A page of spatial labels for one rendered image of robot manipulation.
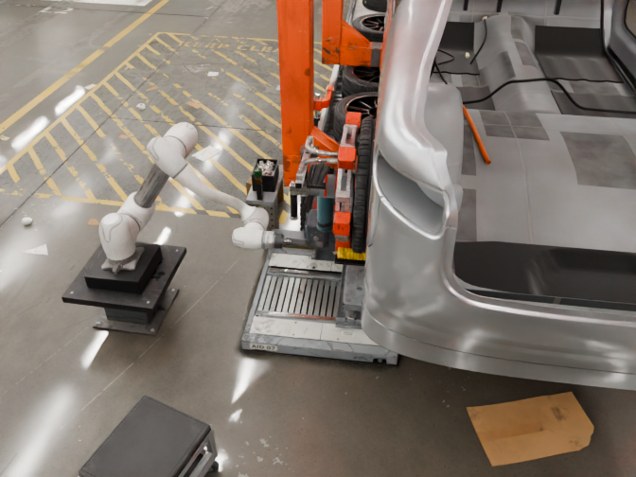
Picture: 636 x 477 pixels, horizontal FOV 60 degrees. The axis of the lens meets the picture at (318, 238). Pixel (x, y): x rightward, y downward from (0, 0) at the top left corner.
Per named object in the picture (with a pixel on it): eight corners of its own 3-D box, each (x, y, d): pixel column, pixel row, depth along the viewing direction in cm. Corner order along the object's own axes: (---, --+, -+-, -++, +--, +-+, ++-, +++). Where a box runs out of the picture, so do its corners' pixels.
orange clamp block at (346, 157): (355, 169, 244) (355, 162, 236) (337, 168, 245) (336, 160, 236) (356, 155, 246) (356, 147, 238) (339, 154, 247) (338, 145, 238)
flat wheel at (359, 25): (427, 48, 578) (430, 26, 563) (377, 61, 549) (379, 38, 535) (387, 30, 621) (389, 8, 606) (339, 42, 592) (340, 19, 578)
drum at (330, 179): (351, 205, 270) (353, 181, 261) (309, 202, 272) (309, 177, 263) (354, 189, 281) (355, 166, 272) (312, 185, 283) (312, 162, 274)
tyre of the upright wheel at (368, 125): (405, 253, 234) (416, 100, 238) (349, 248, 236) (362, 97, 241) (396, 259, 299) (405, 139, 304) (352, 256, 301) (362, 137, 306)
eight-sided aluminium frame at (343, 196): (346, 263, 267) (351, 167, 233) (332, 261, 268) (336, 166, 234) (354, 199, 309) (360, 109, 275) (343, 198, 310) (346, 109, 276)
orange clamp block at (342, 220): (351, 224, 252) (349, 237, 245) (334, 222, 253) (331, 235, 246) (351, 212, 248) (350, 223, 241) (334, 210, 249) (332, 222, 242)
